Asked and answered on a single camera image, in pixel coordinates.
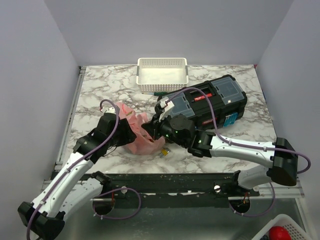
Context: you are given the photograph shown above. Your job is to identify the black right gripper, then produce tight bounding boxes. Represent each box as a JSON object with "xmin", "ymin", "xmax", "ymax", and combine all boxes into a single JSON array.
[{"xmin": 141, "ymin": 111, "xmax": 187, "ymax": 149}]

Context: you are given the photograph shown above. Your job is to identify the pink plastic bag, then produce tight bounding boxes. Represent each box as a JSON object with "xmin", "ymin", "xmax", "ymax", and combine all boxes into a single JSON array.
[{"xmin": 116, "ymin": 102, "xmax": 166, "ymax": 156}]

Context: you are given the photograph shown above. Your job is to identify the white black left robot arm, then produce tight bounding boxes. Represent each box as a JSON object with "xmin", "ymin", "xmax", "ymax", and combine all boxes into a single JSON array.
[{"xmin": 18, "ymin": 112, "xmax": 137, "ymax": 240}]

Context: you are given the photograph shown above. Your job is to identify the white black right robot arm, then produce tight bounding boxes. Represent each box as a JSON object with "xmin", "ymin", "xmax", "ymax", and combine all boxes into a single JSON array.
[{"xmin": 142, "ymin": 114, "xmax": 298, "ymax": 196}]

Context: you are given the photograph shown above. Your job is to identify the white perforated plastic basket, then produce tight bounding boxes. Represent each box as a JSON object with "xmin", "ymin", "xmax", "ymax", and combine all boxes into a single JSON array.
[{"xmin": 136, "ymin": 57, "xmax": 189, "ymax": 93}]

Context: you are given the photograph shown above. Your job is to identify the black toolbox clear lids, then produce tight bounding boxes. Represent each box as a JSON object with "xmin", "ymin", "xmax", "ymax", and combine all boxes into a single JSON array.
[{"xmin": 170, "ymin": 74, "xmax": 248, "ymax": 130}]

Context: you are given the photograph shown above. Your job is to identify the red ball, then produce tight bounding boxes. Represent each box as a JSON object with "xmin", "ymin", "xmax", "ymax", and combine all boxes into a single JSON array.
[{"xmin": 268, "ymin": 226, "xmax": 292, "ymax": 240}]

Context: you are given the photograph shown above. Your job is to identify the white basket bottom right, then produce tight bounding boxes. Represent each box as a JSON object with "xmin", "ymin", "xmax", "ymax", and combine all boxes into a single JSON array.
[{"xmin": 251, "ymin": 214, "xmax": 312, "ymax": 240}]

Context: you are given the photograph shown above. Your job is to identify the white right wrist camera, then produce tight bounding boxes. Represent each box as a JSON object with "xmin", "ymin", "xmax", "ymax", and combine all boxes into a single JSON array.
[{"xmin": 155, "ymin": 96, "xmax": 175, "ymax": 122}]

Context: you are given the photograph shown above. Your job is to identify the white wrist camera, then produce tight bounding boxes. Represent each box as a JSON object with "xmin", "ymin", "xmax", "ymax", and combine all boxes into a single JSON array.
[
  {"xmin": 102, "ymin": 106, "xmax": 119, "ymax": 114},
  {"xmin": 155, "ymin": 96, "xmax": 175, "ymax": 122}
]

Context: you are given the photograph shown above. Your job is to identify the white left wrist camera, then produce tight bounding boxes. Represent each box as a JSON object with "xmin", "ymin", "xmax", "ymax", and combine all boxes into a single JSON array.
[{"xmin": 102, "ymin": 106, "xmax": 119, "ymax": 114}]

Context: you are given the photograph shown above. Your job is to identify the green handled screwdriver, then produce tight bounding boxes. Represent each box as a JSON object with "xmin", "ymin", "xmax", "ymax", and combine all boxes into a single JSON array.
[{"xmin": 142, "ymin": 92, "xmax": 167, "ymax": 96}]

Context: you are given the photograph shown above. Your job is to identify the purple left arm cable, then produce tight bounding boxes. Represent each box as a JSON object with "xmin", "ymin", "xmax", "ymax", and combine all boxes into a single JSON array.
[{"xmin": 26, "ymin": 99, "xmax": 142, "ymax": 240}]

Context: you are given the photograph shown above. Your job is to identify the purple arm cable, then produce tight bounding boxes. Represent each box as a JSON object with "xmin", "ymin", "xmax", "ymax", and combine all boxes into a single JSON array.
[
  {"xmin": 26, "ymin": 99, "xmax": 142, "ymax": 240},
  {"xmin": 166, "ymin": 87, "xmax": 312, "ymax": 218}
]

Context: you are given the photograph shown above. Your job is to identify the aluminium rail left edge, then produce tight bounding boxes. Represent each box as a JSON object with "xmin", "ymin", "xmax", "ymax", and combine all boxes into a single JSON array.
[{"xmin": 53, "ymin": 66, "xmax": 87, "ymax": 171}]

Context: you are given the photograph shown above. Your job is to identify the aluminium rail front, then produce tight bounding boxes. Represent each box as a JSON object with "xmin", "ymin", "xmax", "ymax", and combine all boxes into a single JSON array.
[{"xmin": 255, "ymin": 178, "xmax": 305, "ymax": 199}]

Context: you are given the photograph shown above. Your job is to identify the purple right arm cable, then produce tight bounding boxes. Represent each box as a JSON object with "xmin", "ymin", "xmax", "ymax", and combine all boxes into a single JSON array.
[{"xmin": 166, "ymin": 87, "xmax": 312, "ymax": 218}]

